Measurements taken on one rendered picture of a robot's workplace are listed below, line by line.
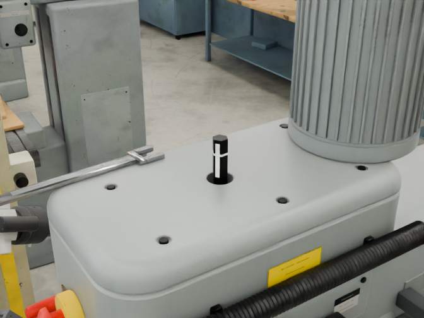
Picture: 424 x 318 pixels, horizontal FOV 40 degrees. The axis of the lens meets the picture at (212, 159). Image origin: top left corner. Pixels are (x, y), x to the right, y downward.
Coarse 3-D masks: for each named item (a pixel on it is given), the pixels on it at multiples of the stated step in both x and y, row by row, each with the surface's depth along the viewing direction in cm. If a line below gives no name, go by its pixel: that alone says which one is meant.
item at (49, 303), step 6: (42, 300) 84; (48, 300) 84; (54, 300) 84; (30, 306) 83; (36, 306) 83; (42, 306) 83; (48, 306) 84; (54, 306) 84; (30, 312) 83; (36, 312) 83
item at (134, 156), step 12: (132, 156) 84; (144, 156) 84; (156, 156) 84; (84, 168) 81; (96, 168) 81; (108, 168) 81; (48, 180) 78; (60, 180) 78; (72, 180) 78; (12, 192) 75; (24, 192) 75; (36, 192) 75; (0, 204) 73
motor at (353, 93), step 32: (320, 0) 77; (352, 0) 73; (384, 0) 73; (416, 0) 73; (320, 32) 78; (352, 32) 76; (384, 32) 75; (416, 32) 76; (320, 64) 80; (352, 64) 77; (384, 64) 76; (416, 64) 78; (320, 96) 82; (352, 96) 79; (384, 96) 79; (416, 96) 81; (288, 128) 91; (320, 128) 84; (352, 128) 81; (384, 128) 81; (416, 128) 85; (352, 160) 83; (384, 160) 83
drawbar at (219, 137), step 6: (216, 138) 77; (222, 138) 77; (222, 144) 76; (222, 150) 77; (222, 156) 77; (222, 162) 78; (222, 168) 78; (222, 174) 78; (216, 180) 79; (222, 180) 79
